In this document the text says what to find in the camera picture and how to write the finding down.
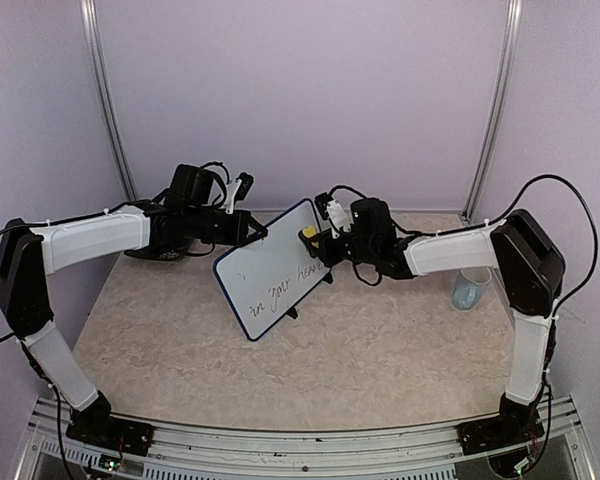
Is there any whiteboard metal stand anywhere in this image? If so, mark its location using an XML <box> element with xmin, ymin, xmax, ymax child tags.
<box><xmin>285</xmin><ymin>271</ymin><xmax>334</xmax><ymax>319</ymax></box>

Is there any yellow whiteboard eraser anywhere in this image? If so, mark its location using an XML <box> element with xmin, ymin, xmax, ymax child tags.
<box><xmin>299</xmin><ymin>225</ymin><xmax>319</xmax><ymax>251</ymax></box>

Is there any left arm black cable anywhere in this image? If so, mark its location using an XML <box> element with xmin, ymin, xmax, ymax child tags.
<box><xmin>0</xmin><ymin>159</ymin><xmax>231</xmax><ymax>346</ymax></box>

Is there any left aluminium frame post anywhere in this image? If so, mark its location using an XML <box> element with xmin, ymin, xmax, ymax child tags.
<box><xmin>80</xmin><ymin>0</ymin><xmax>137</xmax><ymax>201</ymax></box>

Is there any right aluminium frame post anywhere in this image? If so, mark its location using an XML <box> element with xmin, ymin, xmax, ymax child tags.
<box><xmin>463</xmin><ymin>0</ymin><xmax>524</xmax><ymax>221</ymax></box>

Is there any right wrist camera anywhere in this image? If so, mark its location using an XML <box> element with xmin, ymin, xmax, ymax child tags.
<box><xmin>314</xmin><ymin>192</ymin><xmax>353</xmax><ymax>239</ymax></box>

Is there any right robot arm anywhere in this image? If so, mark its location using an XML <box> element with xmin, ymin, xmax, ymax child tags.
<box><xmin>299</xmin><ymin>194</ymin><xmax>566</xmax><ymax>455</ymax></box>

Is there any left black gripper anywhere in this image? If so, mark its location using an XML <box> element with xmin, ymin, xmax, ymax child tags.
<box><xmin>186</xmin><ymin>206</ymin><xmax>269</xmax><ymax>247</ymax></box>

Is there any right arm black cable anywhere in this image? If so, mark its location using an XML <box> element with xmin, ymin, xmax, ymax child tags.
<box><xmin>327</xmin><ymin>173</ymin><xmax>600</xmax><ymax>306</ymax></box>

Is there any front aluminium rail base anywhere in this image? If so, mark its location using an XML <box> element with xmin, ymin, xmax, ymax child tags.
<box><xmin>25</xmin><ymin>397</ymin><xmax>600</xmax><ymax>479</ymax></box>

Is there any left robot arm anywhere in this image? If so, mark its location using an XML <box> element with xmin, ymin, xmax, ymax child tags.
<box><xmin>0</xmin><ymin>161</ymin><xmax>268</xmax><ymax>451</ymax></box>

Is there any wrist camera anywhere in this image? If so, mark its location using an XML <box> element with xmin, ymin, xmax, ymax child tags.
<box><xmin>223</xmin><ymin>172</ymin><xmax>254</xmax><ymax>214</ymax></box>
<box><xmin>314</xmin><ymin>192</ymin><xmax>353</xmax><ymax>239</ymax></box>

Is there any aluminium frame post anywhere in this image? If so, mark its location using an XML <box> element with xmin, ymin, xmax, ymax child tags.
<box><xmin>80</xmin><ymin>0</ymin><xmax>137</xmax><ymax>201</ymax></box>
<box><xmin>463</xmin><ymin>0</ymin><xmax>524</xmax><ymax>221</ymax></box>

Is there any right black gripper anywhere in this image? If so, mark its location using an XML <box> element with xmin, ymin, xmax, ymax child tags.
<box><xmin>306</xmin><ymin>227</ymin><xmax>377</xmax><ymax>267</ymax></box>

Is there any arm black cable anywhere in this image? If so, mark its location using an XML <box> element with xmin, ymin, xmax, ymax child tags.
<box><xmin>327</xmin><ymin>173</ymin><xmax>600</xmax><ymax>306</ymax></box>
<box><xmin>0</xmin><ymin>159</ymin><xmax>231</xmax><ymax>346</ymax></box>

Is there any blue framed whiteboard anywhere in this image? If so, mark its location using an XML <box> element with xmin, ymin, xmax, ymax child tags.
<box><xmin>213</xmin><ymin>198</ymin><xmax>331</xmax><ymax>342</ymax></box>

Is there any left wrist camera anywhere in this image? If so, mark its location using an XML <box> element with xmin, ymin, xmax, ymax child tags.
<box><xmin>223</xmin><ymin>172</ymin><xmax>254</xmax><ymax>214</ymax></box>

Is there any black patterned square plate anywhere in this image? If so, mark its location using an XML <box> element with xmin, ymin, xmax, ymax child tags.
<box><xmin>124</xmin><ymin>240</ymin><xmax>193</xmax><ymax>262</ymax></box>

